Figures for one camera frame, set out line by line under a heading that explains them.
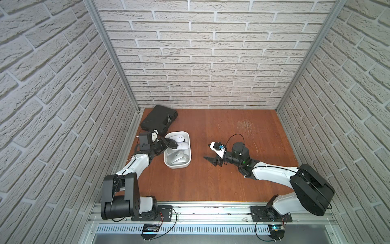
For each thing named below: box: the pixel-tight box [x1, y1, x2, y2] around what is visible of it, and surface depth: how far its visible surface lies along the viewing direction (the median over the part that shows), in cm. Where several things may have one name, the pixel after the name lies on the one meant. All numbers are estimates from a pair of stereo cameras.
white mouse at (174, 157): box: [167, 151, 184, 165], surface depth 92 cm
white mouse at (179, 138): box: [173, 135, 185, 142], surface depth 99 cm
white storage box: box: [164, 131, 192, 169], surface depth 94 cm
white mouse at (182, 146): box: [176, 142, 190, 150], surface depth 95 cm
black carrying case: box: [140, 104, 178, 137], surface depth 112 cm
